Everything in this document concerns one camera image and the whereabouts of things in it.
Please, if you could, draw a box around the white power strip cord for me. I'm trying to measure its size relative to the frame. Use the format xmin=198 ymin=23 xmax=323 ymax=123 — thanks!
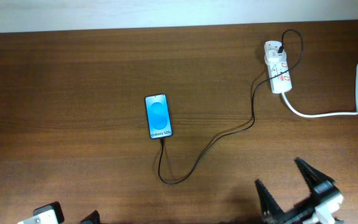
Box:
xmin=280 ymin=55 xmax=358 ymax=118

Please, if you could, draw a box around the white power strip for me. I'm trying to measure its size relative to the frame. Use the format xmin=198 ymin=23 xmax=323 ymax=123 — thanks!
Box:
xmin=264 ymin=40 xmax=292 ymax=94

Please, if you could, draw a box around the blue smartphone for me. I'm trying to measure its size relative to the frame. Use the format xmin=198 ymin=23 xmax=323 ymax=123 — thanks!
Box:
xmin=145 ymin=94 xmax=173 ymax=139

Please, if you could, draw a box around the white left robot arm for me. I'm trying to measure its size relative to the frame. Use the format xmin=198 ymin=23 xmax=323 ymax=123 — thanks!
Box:
xmin=18 ymin=201 xmax=102 ymax=224

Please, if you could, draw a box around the black charging cable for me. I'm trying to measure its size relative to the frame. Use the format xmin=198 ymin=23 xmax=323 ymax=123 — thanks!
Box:
xmin=157 ymin=29 xmax=304 ymax=185

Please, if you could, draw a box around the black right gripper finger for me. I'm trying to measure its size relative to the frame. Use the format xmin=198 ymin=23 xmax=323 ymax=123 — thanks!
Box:
xmin=295 ymin=157 xmax=334 ymax=194
xmin=255 ymin=179 xmax=284 ymax=223

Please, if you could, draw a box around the white charger adapter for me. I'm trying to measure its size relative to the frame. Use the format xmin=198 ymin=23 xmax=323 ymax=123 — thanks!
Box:
xmin=264 ymin=49 xmax=287 ymax=65

